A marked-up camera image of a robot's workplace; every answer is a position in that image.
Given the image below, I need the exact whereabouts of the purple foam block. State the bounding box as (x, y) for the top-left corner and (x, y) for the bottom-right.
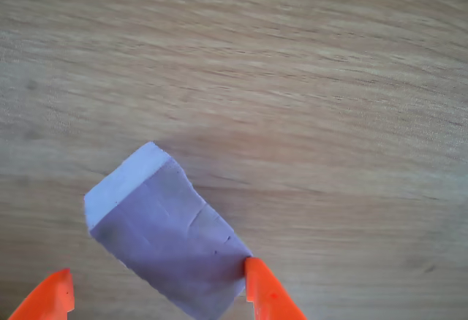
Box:
(83, 140), (255, 320)

